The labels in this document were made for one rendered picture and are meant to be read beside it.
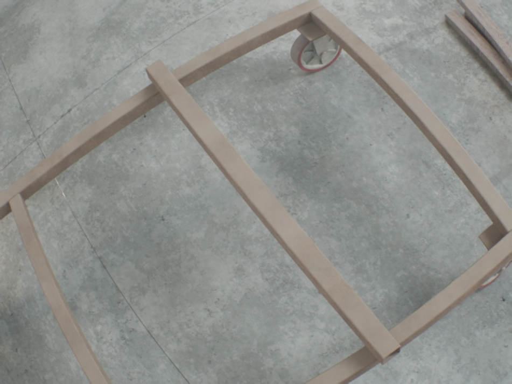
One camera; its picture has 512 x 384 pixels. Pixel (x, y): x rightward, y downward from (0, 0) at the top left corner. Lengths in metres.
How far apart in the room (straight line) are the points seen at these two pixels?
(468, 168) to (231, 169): 0.69
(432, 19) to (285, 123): 0.82
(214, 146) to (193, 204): 0.39
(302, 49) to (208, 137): 0.58
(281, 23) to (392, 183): 0.65
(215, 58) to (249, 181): 0.54
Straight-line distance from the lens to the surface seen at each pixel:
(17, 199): 2.48
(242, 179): 2.13
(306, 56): 2.71
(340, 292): 1.94
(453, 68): 2.81
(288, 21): 2.57
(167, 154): 2.69
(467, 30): 2.91
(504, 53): 2.80
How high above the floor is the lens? 2.13
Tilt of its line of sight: 57 degrees down
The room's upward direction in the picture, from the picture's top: 17 degrees counter-clockwise
